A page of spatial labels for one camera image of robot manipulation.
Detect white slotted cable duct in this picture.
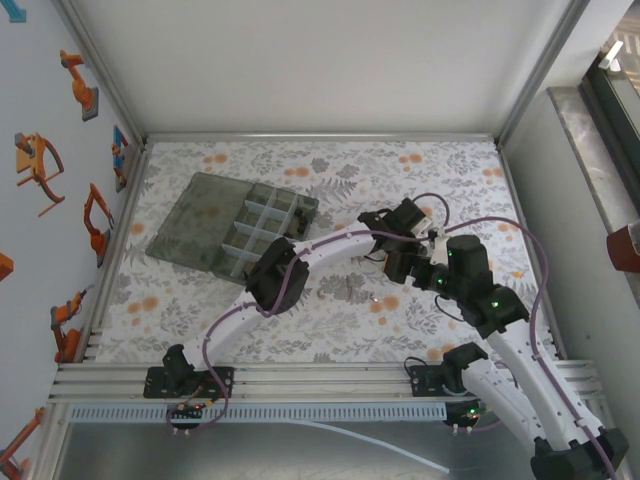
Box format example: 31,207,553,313
68,402,450,423

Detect translucent grey compartment organizer box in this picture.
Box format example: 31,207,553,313
146,172,321,297

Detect grey stone window sill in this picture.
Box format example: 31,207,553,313
546,86,640,236

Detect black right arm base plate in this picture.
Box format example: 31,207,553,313
409,363,501,400

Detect floral grey and orange mat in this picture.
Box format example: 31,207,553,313
94,139,561,365

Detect aluminium side rail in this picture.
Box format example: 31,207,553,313
79,142,151,364

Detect grey metal shelf panel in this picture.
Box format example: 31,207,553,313
49,419,601,480

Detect aluminium cross rail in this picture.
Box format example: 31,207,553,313
142,131,501,147

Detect dark window frame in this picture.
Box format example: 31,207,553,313
579,49,640,201

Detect white window handle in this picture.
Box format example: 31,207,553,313
598,39,625,72

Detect aluminium mounting rails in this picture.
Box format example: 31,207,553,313
48,360,607,404

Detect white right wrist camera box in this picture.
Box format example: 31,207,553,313
427,227,452,269

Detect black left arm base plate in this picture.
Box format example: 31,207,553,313
143,365,237,400

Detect aluminium frame post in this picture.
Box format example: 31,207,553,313
494,0,592,147
53,0,149,146

